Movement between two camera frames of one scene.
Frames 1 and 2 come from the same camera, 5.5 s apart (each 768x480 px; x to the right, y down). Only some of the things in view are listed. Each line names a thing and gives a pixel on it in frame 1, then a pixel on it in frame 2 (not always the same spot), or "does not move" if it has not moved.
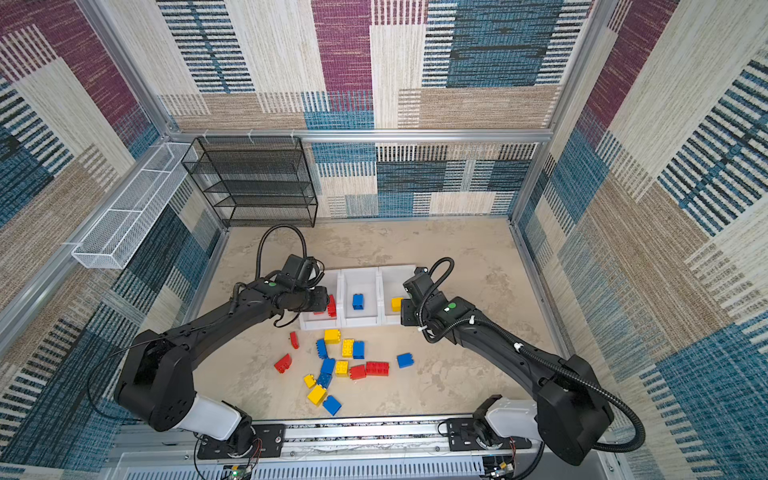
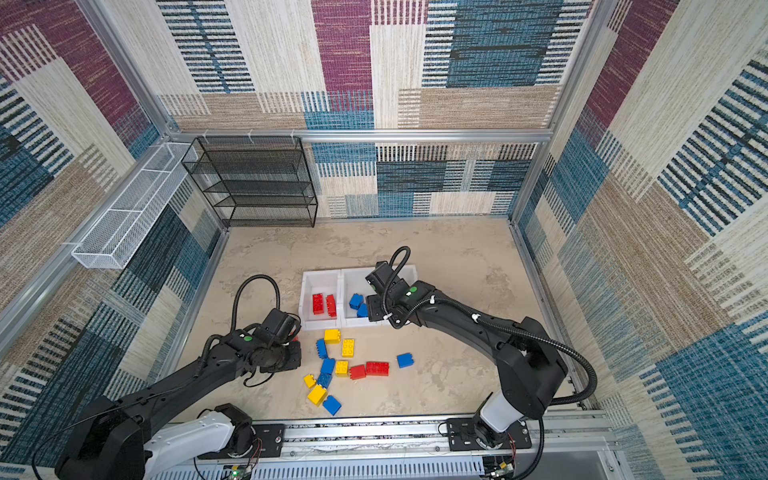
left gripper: (321, 299) -> (296, 357)
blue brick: (358, 301) does not move
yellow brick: (342, 368) does not move
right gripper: (407, 313) -> (375, 312)
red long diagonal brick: (332, 308) does not move
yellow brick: (347, 348) does not move
